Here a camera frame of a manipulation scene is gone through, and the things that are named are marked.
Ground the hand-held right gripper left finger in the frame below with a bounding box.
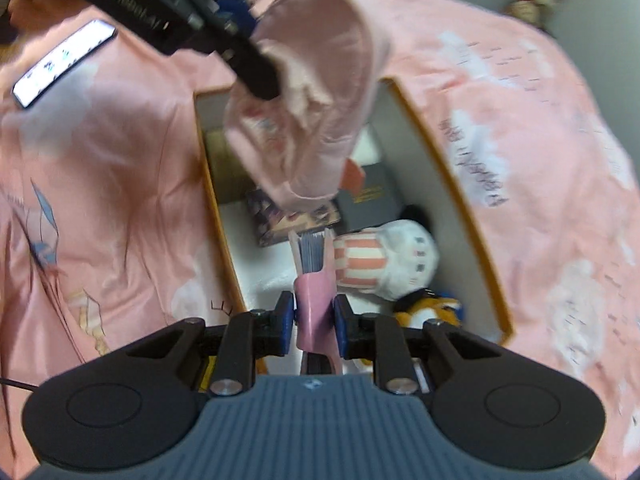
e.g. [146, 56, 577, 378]
[125, 290, 297, 396]

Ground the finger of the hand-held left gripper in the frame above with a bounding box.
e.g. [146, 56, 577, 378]
[197, 0, 283, 102]
[216, 0, 260, 27]

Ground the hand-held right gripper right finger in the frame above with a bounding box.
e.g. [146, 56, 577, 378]
[332, 294, 503, 395]

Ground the pink card pack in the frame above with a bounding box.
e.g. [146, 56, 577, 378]
[289, 227, 347, 376]

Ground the pale pink cloth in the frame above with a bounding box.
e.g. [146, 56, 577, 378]
[223, 0, 394, 212]

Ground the large orange storage box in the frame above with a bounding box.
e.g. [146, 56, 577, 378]
[192, 76, 516, 377]

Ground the person's left hand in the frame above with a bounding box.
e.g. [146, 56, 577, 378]
[6, 0, 57, 32]

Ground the white striped plush toy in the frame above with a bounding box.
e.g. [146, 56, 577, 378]
[332, 219, 441, 302]

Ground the orange tiger plush toy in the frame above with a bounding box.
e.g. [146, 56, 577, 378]
[392, 287, 463, 332]

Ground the purple patterned box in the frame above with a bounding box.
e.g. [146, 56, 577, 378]
[245, 187, 342, 249]

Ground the smartphone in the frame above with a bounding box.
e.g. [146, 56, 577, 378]
[11, 18, 119, 110]

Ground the black box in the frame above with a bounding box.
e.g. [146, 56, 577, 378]
[336, 161, 406, 235]

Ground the pink printed bed sheet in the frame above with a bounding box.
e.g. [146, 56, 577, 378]
[0, 0, 640, 478]

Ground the black cable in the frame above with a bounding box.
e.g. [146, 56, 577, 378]
[0, 376, 42, 392]

